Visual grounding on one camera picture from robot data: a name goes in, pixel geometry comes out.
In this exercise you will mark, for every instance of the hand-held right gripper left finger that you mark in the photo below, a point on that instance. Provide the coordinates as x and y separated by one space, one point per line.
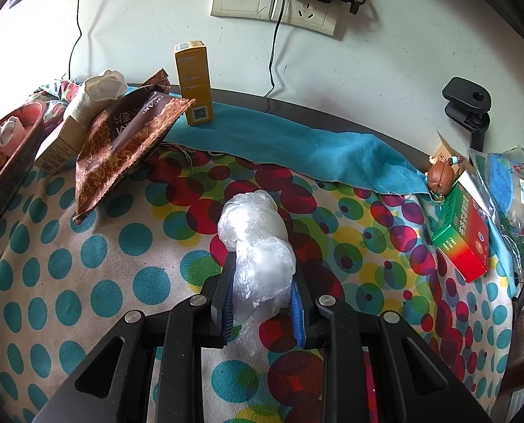
229 313

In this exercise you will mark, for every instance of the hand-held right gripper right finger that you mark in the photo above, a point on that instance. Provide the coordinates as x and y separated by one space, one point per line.
297 317

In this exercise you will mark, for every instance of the small clear plastic bag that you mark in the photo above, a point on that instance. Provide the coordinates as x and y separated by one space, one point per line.
257 264

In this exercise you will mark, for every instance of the round red metal tray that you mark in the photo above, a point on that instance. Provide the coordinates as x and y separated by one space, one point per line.
6 172

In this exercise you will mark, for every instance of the polka dot cloth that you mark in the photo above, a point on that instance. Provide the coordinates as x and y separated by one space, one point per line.
112 246

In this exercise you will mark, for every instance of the blue towel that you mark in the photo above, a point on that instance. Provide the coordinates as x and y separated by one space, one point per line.
310 141

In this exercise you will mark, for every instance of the green and red box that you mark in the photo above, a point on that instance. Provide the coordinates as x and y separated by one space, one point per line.
460 229

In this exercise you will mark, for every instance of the brown snack packet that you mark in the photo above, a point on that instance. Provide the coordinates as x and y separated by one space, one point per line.
121 150

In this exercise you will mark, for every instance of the cardboard tag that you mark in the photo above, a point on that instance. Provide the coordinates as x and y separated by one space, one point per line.
447 150

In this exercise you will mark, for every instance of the tall yellow medicine box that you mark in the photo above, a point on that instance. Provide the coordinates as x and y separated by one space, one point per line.
193 79

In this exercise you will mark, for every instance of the clear bag with blue item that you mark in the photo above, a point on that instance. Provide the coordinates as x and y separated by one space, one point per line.
504 180

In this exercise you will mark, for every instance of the black clamp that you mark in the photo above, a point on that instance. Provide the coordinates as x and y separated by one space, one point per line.
464 92

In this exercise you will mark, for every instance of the white power outlet plate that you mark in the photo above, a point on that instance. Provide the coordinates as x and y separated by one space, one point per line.
310 15

